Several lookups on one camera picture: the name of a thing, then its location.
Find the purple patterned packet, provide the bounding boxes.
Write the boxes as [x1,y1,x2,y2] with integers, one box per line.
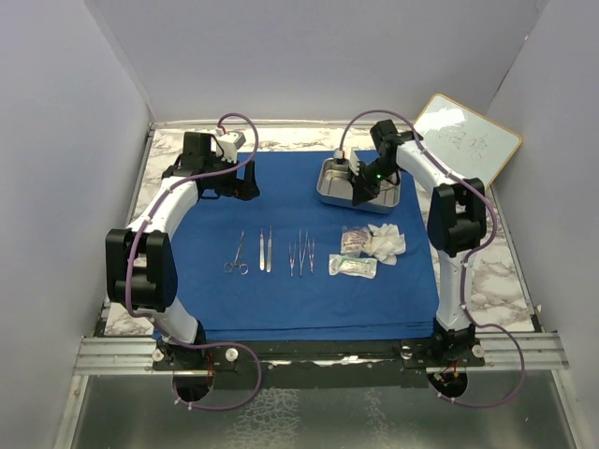
[340,226,371,257]

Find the white gauze pieces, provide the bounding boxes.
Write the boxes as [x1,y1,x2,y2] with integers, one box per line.
[364,224,406,266]

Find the silver scalpel handle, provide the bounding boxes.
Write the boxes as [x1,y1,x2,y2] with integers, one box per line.
[266,226,272,273]
[259,229,266,271]

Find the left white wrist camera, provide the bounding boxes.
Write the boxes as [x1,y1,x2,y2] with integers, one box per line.
[216,131,246,164]

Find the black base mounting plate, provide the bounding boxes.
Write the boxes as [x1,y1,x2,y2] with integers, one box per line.
[152,339,485,390]

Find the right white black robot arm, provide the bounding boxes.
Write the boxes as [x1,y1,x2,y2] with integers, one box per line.
[350,120,489,366]

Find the stainless steel instrument tray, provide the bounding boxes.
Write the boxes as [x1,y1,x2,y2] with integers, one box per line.
[316,158,402,214]

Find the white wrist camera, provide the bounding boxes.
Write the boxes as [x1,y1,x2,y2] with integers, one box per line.
[333,148,360,181]
[216,131,246,164]

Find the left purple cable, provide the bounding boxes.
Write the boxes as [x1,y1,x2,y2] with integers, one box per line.
[124,112,264,413]

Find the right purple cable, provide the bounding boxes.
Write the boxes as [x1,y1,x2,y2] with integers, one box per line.
[337,109,526,408]

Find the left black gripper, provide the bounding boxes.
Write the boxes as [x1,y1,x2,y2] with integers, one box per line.
[204,152,259,200]

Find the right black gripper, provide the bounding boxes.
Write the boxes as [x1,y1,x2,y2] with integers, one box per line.
[345,157,400,206]

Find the clear green suture packet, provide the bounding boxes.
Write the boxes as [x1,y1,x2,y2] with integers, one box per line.
[329,254,378,279]

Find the small whiteboard with wooden frame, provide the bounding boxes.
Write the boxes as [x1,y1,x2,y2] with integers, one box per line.
[415,94,522,186]

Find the silver metal tweezers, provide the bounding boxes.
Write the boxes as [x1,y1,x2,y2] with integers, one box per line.
[306,239,315,273]

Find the blue surgical drape cloth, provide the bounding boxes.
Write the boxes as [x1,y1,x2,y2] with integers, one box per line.
[171,152,439,340]

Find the silver hemostat forceps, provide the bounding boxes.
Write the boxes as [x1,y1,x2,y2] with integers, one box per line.
[224,231,249,276]

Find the purple cable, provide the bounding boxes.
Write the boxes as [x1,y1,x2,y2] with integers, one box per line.
[337,109,526,408]
[124,112,264,413]

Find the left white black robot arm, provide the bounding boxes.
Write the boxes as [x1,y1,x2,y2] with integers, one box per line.
[105,127,259,369]

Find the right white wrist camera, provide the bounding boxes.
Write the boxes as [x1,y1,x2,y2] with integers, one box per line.
[333,148,360,181]

